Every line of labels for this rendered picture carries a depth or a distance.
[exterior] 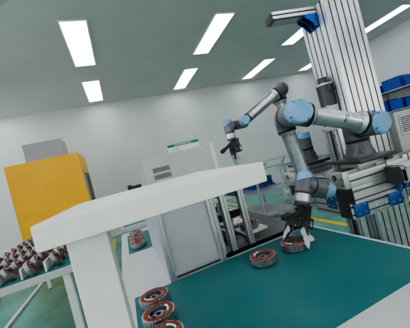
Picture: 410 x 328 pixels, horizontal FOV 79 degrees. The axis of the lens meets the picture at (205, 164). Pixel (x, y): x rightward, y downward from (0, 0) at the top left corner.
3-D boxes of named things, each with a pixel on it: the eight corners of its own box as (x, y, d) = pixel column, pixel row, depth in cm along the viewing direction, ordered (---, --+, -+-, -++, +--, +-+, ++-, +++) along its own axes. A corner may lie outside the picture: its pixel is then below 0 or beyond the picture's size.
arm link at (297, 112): (372, 116, 135) (276, 103, 128) (397, 110, 120) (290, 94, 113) (371, 138, 134) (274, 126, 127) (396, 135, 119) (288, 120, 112)
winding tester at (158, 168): (198, 179, 177) (191, 151, 176) (222, 178, 135) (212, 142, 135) (144, 195, 164) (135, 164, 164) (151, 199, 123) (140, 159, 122)
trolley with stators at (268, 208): (267, 210, 488) (254, 160, 487) (302, 217, 393) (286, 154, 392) (240, 220, 468) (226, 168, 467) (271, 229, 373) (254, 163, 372)
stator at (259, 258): (281, 256, 107) (279, 248, 107) (270, 269, 99) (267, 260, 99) (258, 255, 114) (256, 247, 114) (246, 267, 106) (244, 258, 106)
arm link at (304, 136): (300, 150, 182) (296, 131, 182) (293, 151, 195) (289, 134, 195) (316, 146, 183) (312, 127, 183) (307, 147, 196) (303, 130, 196)
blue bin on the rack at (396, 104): (402, 108, 643) (399, 98, 643) (414, 105, 617) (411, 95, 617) (391, 110, 628) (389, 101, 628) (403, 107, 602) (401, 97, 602)
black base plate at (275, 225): (247, 213, 197) (246, 210, 197) (303, 226, 136) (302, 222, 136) (192, 233, 181) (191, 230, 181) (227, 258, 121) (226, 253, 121)
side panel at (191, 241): (224, 258, 121) (208, 194, 121) (227, 259, 119) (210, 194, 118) (170, 280, 112) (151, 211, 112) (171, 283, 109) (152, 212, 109)
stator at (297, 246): (292, 241, 120) (290, 233, 120) (313, 245, 110) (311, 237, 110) (276, 250, 114) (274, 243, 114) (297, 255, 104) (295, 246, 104)
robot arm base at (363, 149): (360, 154, 149) (356, 138, 149) (383, 151, 134) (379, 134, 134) (339, 160, 146) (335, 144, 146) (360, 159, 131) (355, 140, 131)
